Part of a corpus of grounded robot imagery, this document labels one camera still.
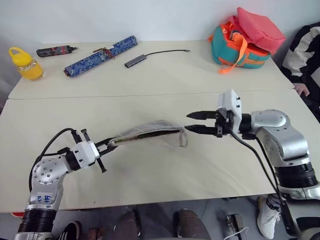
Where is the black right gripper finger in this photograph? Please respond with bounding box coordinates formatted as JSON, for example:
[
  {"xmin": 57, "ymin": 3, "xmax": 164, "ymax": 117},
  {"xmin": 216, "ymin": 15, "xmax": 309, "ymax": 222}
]
[
  {"xmin": 186, "ymin": 110, "xmax": 218, "ymax": 121},
  {"xmin": 184, "ymin": 124, "xmax": 218, "ymax": 136}
]

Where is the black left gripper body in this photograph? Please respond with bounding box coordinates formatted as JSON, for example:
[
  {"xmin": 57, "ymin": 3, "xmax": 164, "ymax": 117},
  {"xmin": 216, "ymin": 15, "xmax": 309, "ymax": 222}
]
[{"xmin": 71, "ymin": 128, "xmax": 108, "ymax": 174}]

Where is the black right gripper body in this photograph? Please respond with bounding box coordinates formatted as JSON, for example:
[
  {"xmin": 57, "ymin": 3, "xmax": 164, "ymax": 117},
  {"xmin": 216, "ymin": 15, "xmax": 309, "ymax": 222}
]
[{"xmin": 212, "ymin": 107, "xmax": 237, "ymax": 139}]

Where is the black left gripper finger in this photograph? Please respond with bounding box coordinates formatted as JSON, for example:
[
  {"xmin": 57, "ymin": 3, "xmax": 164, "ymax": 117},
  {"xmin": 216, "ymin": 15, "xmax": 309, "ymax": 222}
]
[
  {"xmin": 98, "ymin": 145, "xmax": 119, "ymax": 157},
  {"xmin": 94, "ymin": 137, "xmax": 115, "ymax": 149}
]

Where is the grey plaid zipper pouch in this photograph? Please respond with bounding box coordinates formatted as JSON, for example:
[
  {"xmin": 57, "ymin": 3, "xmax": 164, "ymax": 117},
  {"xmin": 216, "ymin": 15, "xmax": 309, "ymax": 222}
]
[{"xmin": 107, "ymin": 119, "xmax": 189, "ymax": 148}]

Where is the bystander bare hand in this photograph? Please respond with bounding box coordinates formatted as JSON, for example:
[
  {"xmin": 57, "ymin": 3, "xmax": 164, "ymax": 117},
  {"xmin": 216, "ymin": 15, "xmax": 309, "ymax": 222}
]
[{"xmin": 293, "ymin": 83, "xmax": 311, "ymax": 97}]

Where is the dark rounded knee shape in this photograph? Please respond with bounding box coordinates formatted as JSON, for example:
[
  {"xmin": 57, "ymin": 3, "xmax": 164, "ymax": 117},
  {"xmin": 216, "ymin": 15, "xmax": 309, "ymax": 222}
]
[
  {"xmin": 115, "ymin": 210, "xmax": 141, "ymax": 240},
  {"xmin": 173, "ymin": 208, "xmax": 211, "ymax": 240}
]

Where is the black shoe with white stripes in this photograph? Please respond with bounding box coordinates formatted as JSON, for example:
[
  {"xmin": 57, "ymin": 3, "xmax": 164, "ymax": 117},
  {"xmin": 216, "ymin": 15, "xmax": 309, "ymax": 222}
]
[{"xmin": 58, "ymin": 220, "xmax": 82, "ymax": 240}]

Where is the teal orange backpack pink flap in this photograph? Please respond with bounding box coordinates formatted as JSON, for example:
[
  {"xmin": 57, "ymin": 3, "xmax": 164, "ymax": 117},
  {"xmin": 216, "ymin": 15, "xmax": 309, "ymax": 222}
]
[{"xmin": 207, "ymin": 6, "xmax": 287, "ymax": 76}]

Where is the blue patterned folded umbrella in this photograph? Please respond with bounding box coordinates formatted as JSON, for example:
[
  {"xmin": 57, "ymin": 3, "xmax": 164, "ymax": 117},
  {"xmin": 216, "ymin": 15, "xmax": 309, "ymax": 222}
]
[{"xmin": 63, "ymin": 35, "xmax": 139, "ymax": 79}]

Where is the white sneaker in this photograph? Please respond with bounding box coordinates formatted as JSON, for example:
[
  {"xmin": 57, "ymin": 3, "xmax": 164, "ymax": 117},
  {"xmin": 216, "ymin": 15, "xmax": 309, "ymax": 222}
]
[{"xmin": 256, "ymin": 195, "xmax": 283, "ymax": 240}]

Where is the black red electric screwdriver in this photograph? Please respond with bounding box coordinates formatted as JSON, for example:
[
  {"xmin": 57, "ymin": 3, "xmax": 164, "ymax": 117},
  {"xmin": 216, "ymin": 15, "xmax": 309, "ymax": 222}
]
[{"xmin": 36, "ymin": 45, "xmax": 77, "ymax": 58}]

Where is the yellow-lidded jar of orange liquid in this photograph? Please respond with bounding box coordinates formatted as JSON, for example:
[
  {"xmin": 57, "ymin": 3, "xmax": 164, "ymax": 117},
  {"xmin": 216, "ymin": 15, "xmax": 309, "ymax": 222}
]
[{"xmin": 8, "ymin": 46, "xmax": 46, "ymax": 81}]

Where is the person in black white jacket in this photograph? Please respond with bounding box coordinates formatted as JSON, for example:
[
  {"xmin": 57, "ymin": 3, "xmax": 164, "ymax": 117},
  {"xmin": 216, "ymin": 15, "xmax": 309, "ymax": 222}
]
[{"xmin": 281, "ymin": 21, "xmax": 320, "ymax": 114}]

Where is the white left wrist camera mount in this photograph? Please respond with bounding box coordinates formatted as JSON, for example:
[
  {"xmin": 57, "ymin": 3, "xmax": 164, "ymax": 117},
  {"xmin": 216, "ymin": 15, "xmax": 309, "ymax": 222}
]
[{"xmin": 70, "ymin": 141, "xmax": 101, "ymax": 169}]

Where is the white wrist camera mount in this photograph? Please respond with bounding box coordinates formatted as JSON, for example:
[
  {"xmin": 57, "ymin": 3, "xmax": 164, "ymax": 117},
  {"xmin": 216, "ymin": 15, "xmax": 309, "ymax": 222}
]
[
  {"xmin": 70, "ymin": 141, "xmax": 101, "ymax": 169},
  {"xmin": 216, "ymin": 88, "xmax": 243, "ymax": 127}
]

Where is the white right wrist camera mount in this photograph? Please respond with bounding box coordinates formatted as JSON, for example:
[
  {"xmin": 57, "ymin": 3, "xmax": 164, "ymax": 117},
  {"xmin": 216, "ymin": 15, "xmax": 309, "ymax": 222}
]
[{"xmin": 216, "ymin": 88, "xmax": 243, "ymax": 127}]

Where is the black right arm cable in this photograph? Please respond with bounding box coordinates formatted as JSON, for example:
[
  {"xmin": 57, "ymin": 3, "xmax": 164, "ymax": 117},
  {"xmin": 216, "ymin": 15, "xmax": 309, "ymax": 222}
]
[{"xmin": 229, "ymin": 129, "xmax": 299, "ymax": 236}]

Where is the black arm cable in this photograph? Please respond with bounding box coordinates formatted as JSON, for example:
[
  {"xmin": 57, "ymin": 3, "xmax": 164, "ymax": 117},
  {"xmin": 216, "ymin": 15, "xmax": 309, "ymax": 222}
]
[
  {"xmin": 29, "ymin": 127, "xmax": 76, "ymax": 194},
  {"xmin": 229, "ymin": 129, "xmax": 299, "ymax": 236}
]

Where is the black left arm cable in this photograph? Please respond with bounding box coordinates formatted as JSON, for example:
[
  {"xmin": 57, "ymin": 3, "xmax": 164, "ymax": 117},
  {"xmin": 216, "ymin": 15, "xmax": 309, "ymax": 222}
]
[{"xmin": 29, "ymin": 127, "xmax": 76, "ymax": 194}]

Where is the grey USB hub with cable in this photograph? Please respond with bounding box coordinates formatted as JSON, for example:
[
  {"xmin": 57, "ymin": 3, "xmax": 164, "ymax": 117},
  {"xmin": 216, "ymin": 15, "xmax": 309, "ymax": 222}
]
[{"xmin": 124, "ymin": 48, "xmax": 192, "ymax": 68}]

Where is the grey metal bracket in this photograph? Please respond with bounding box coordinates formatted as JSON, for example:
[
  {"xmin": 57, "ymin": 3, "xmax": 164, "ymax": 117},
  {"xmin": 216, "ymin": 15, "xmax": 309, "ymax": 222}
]
[{"xmin": 225, "ymin": 213, "xmax": 249, "ymax": 240}]

